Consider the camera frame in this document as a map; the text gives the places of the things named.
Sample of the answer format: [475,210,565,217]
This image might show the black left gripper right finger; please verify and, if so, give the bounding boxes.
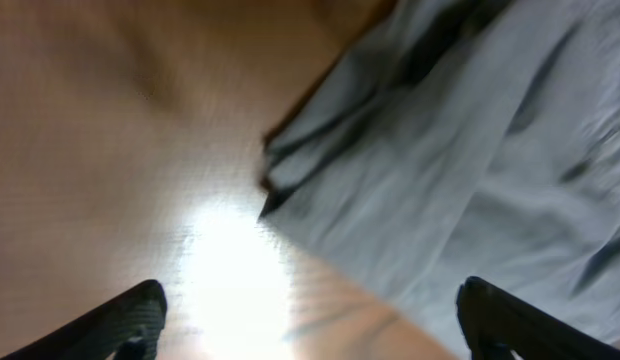
[456,276,620,360]

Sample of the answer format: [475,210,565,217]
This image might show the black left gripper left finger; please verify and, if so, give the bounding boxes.
[1,279,167,360]

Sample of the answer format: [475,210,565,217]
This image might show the grey shorts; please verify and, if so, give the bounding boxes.
[262,0,620,357]

